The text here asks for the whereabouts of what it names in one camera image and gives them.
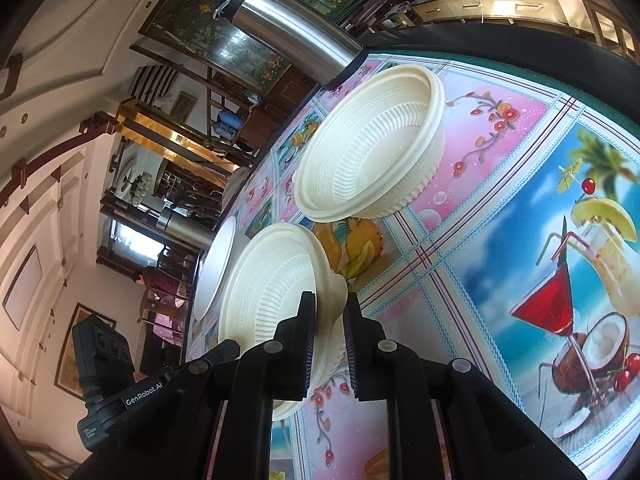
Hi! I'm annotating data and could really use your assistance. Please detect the large floral painting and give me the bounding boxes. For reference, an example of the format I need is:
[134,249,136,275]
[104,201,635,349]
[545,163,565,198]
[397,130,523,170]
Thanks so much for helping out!
[152,0,351,91]

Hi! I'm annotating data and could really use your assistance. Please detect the gold door frame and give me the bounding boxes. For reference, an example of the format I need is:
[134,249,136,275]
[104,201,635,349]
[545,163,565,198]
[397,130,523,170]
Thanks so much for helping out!
[116,101,238,171]

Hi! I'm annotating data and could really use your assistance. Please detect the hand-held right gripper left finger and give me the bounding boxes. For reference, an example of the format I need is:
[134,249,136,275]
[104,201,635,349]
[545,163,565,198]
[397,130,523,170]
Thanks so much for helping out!
[70,291,319,480]

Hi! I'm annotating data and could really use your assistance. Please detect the printed fruit tablecloth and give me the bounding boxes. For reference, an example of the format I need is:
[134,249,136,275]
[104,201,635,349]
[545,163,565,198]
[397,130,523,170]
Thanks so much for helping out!
[185,57,640,480]

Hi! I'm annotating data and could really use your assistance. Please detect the wooden sideboard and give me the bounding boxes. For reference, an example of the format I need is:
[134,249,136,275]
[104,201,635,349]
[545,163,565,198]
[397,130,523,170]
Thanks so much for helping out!
[410,0,640,61]

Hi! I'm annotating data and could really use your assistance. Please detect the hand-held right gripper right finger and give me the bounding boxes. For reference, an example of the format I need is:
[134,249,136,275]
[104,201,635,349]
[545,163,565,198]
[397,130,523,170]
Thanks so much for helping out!
[343,290,588,480]

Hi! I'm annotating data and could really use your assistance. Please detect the cream plastic bowl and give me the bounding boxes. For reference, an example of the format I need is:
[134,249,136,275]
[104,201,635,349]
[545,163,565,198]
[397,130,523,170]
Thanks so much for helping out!
[218,223,348,422]
[192,216,251,322]

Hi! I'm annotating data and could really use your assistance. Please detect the striped air vent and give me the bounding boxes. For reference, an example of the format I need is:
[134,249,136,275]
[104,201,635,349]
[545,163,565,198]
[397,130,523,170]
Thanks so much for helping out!
[131,64,178,98]

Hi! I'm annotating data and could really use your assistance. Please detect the small framed picture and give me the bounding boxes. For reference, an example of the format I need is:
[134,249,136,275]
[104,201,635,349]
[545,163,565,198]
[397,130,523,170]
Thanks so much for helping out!
[171,91,197,122]

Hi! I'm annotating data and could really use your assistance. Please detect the large steel thermos black handle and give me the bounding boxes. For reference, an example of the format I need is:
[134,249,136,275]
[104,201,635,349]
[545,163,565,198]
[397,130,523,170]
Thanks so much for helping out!
[214,0,368,86]

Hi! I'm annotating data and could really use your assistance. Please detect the cream disposable plate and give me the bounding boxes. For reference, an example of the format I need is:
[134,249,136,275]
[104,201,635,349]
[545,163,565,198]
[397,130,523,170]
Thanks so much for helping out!
[292,63,447,222]

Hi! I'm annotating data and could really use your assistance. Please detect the rectangular ceiling light panel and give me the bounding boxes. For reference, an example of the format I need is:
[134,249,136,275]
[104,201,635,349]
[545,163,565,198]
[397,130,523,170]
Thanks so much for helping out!
[2,245,43,331]

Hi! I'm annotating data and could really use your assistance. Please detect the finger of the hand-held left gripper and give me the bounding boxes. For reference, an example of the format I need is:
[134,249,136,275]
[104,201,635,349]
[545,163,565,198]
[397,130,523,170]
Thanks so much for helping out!
[200,339,242,368]

